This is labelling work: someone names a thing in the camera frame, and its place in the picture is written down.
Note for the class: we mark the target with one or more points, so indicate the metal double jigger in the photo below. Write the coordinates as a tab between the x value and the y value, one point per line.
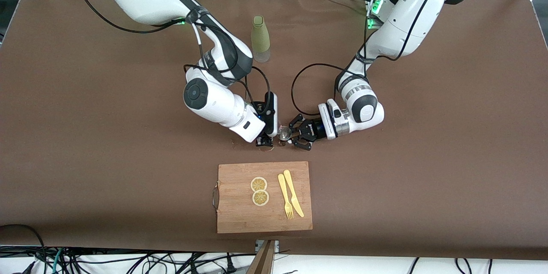
285	133

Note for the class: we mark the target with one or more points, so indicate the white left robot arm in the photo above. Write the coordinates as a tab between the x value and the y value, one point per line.
406	13

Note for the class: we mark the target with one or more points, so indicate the lemon slice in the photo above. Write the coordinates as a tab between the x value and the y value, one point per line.
258	184
260	198

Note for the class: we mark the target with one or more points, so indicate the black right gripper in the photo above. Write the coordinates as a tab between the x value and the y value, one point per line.
264	141

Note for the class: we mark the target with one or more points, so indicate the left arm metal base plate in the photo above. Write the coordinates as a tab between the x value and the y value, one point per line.
370	25

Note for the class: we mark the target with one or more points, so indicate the wooden beam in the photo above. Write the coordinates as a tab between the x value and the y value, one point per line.
263	261

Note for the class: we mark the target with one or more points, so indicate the brown table cover sheet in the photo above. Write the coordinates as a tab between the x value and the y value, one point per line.
428	180

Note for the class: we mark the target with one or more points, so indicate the small metal bracket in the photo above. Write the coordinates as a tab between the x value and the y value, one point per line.
276	244

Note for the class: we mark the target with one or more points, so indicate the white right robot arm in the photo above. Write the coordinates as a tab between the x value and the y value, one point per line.
214	102

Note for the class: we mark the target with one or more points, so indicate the yellow plastic fork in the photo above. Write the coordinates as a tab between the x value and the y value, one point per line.
284	197

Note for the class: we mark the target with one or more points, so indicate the yellow plastic knife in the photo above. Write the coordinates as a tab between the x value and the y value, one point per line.
292	190

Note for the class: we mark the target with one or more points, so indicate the green sleeved glass bottle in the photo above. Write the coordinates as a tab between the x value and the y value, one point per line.
260	36

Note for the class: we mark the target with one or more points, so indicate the wooden cutting board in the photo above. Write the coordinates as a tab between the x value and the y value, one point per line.
239	214

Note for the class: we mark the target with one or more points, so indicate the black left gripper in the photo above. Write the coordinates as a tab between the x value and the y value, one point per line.
311	129

